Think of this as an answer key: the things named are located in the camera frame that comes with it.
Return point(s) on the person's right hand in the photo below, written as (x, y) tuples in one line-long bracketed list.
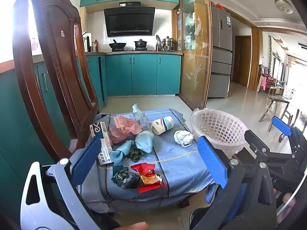
[(286, 202)]

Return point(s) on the carved wooden chair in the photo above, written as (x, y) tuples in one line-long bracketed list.
[(60, 64)]

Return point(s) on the clear plastic wrapper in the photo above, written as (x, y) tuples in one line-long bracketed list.
[(138, 114)]

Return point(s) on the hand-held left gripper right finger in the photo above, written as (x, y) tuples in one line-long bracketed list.
[(212, 163)]

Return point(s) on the silver refrigerator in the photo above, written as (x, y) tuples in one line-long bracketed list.
[(220, 52)]

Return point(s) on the white barcode box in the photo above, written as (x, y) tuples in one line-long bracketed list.
[(103, 145)]

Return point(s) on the blue striped cloth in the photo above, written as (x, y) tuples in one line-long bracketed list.
[(175, 164)]

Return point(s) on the black range hood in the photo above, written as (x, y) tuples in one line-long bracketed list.
[(129, 21)]

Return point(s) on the steel steamer pot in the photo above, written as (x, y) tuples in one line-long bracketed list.
[(169, 43)]

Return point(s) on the etched glass sliding door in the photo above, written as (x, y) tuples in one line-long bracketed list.
[(194, 52)]

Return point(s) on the steel pan lid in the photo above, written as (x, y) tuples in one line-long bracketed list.
[(158, 42)]

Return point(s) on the small light blue mask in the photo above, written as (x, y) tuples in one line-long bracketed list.
[(121, 152)]

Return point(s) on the brown bottle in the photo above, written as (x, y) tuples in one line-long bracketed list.
[(95, 46)]

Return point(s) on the ceiling fan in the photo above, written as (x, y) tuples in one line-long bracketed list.
[(284, 3)]

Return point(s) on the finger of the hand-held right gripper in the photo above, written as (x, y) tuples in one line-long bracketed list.
[(281, 125), (254, 141)]

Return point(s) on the white paper cup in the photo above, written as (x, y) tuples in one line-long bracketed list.
[(163, 124)]

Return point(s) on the round wooden stool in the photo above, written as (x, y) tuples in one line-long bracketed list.
[(275, 99)]

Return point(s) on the gas stove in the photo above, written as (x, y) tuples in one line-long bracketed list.
[(130, 50)]

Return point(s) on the white plastic mesh basket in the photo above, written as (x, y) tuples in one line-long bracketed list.
[(217, 127)]

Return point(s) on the white paper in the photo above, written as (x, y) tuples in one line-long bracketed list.
[(183, 138)]

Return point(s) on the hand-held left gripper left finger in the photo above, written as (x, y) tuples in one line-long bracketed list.
[(86, 157)]

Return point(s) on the black cooking pot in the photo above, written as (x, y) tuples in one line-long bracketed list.
[(140, 43)]

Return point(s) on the wooden door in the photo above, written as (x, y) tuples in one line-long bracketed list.
[(242, 62)]

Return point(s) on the teal lower kitchen cabinets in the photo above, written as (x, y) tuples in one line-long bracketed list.
[(144, 74)]

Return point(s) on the hanging green vine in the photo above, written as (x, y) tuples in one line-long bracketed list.
[(271, 52)]

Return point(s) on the black silver wrapper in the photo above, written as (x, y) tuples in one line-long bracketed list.
[(132, 181)]

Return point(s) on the pink cloth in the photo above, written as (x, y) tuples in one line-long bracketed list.
[(264, 83)]

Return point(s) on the black wok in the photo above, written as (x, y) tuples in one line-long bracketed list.
[(117, 45)]

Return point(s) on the dark green foil wrapper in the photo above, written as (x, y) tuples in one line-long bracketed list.
[(135, 155), (120, 175)]

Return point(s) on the pink plastic bag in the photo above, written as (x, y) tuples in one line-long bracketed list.
[(124, 129)]

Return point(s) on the black water dispenser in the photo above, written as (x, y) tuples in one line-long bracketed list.
[(89, 42)]

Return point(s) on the large light blue mask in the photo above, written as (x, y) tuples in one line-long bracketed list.
[(144, 141)]

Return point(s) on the red snack wrapper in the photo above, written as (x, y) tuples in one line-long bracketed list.
[(144, 169)]

